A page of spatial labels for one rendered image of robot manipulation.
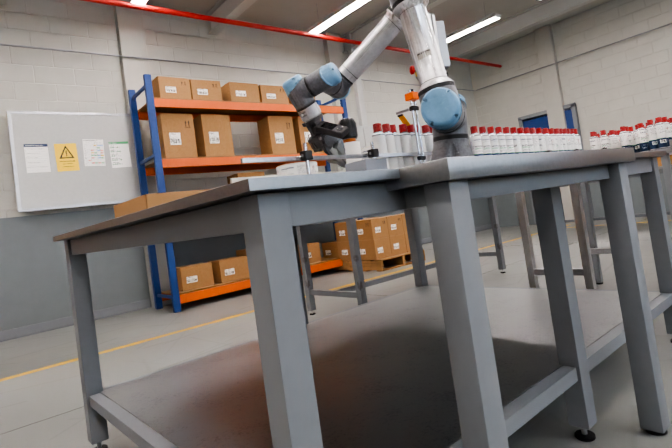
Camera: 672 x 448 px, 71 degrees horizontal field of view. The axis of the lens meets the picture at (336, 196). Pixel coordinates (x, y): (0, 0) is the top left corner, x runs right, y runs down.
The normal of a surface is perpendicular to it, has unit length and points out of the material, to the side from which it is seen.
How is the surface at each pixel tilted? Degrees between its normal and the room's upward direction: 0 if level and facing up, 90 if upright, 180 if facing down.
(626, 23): 90
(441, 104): 96
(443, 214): 90
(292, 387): 90
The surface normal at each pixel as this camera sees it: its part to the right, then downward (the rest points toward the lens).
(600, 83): -0.76, 0.08
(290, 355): 0.65, -0.12
